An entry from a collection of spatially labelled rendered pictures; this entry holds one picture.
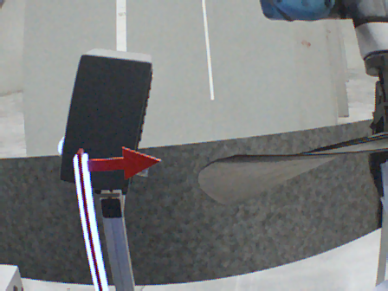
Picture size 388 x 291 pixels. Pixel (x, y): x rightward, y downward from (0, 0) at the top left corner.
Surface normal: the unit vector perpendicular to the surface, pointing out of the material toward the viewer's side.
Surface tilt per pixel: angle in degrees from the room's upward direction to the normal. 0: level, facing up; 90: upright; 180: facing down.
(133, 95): 90
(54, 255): 90
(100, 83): 90
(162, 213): 90
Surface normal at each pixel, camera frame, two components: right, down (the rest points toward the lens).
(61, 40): -0.18, 0.15
